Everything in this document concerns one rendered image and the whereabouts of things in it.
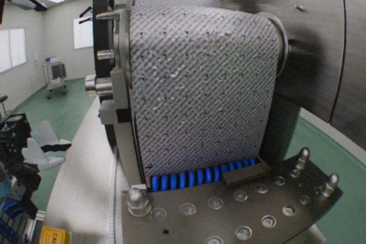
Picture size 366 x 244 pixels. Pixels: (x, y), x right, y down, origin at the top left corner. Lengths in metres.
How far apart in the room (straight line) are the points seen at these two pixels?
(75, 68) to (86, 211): 5.96
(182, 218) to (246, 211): 0.10
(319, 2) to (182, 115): 0.33
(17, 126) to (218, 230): 0.36
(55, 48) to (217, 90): 6.40
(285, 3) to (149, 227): 0.50
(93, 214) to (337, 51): 0.60
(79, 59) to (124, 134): 5.87
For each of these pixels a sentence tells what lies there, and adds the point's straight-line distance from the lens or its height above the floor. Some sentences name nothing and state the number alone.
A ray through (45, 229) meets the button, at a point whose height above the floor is 0.92.
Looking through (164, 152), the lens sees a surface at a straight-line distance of 0.29.
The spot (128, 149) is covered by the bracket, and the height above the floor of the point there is 1.04.
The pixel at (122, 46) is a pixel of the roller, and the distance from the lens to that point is 0.23.
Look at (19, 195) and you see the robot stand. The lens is 0.97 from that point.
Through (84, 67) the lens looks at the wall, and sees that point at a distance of 6.17.
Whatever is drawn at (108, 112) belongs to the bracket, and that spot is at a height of 1.13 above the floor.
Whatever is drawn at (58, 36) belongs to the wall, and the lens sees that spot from 6.48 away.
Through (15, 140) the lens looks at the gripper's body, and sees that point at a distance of 0.34.
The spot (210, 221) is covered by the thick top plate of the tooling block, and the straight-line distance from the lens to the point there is 0.27.
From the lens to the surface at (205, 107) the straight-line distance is 0.26.
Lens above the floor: 1.26
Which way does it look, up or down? 24 degrees down
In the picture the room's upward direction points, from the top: 1 degrees clockwise
